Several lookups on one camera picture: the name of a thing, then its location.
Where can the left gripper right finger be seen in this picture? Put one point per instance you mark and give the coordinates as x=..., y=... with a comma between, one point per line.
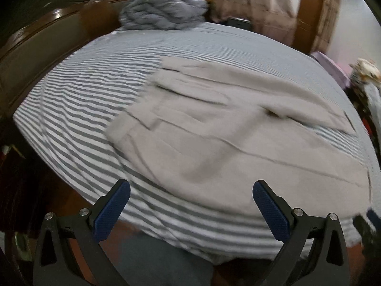
x=314, y=250

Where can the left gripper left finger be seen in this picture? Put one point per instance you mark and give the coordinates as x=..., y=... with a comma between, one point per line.
x=55, y=263

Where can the beige fleece pants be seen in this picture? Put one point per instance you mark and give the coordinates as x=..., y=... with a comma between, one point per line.
x=206, y=132

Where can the grey white striped bedsheet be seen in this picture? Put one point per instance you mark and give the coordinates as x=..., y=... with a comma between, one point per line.
x=67, y=113

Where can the pile of clothes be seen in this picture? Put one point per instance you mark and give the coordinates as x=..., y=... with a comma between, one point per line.
x=365, y=82

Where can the dark wooden headboard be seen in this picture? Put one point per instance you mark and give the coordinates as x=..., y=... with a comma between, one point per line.
x=34, y=50

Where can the brown wooden door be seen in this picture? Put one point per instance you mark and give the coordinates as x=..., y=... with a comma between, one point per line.
x=306, y=25

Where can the pink floral curtain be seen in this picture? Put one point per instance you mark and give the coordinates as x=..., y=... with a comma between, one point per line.
x=272, y=18

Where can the grey blue crumpled blanket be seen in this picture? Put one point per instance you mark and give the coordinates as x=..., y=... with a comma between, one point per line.
x=162, y=14

